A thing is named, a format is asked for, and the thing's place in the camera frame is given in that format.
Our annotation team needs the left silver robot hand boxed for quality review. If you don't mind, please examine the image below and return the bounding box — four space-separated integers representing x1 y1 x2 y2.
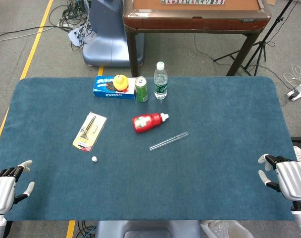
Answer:
0 160 35 214

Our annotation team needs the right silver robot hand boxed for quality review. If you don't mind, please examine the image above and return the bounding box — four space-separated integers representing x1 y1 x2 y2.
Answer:
258 153 301 201

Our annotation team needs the clear plastic tube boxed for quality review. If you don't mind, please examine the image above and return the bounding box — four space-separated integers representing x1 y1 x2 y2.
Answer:
149 131 189 151

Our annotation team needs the clear plastic bag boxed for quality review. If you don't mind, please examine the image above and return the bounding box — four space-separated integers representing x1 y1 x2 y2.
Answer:
200 219 255 238

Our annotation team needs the razor in yellow blister pack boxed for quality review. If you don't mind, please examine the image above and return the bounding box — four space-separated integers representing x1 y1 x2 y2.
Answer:
72 111 108 152

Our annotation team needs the blue felt table cover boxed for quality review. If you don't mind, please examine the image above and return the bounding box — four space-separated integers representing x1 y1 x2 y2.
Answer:
0 76 299 221

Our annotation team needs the black tripod stand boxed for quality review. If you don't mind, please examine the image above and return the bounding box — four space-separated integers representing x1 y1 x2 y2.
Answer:
213 0 300 76

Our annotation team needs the blue Oreo cookie box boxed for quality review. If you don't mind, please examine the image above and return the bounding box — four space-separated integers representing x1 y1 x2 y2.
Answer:
92 75 137 100

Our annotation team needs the blue-grey robot torso base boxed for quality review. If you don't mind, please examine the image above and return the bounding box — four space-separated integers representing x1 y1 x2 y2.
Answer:
95 220 203 238

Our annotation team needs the red ketchup squeeze bottle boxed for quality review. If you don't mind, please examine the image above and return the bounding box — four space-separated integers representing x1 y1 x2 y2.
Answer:
132 113 170 134

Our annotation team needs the yellow apple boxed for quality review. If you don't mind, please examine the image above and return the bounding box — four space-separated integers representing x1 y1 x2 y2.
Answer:
112 73 129 91

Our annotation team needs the clear plastic water bottle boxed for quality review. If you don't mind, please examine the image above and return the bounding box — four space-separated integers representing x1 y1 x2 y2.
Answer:
153 61 169 100

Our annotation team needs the green soda can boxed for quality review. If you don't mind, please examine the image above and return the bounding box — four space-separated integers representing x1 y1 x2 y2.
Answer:
134 76 149 103

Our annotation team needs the white power strip with plugs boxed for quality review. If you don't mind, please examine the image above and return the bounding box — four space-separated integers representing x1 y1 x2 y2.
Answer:
67 24 92 47

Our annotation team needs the brown mahjong table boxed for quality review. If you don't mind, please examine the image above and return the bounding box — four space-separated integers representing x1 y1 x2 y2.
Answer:
122 0 272 77

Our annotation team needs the row of face-showing mahjong tiles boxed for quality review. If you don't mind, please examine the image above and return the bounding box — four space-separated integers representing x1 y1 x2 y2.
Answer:
160 0 225 5

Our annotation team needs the thin white cable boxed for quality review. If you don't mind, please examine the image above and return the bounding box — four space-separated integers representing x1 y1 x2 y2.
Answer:
283 64 301 86

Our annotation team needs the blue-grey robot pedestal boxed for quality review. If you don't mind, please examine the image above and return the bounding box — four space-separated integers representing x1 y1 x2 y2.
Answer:
82 0 145 67

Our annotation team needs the tangle of black cables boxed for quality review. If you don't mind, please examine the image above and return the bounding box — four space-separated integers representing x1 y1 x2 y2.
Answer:
48 0 92 52

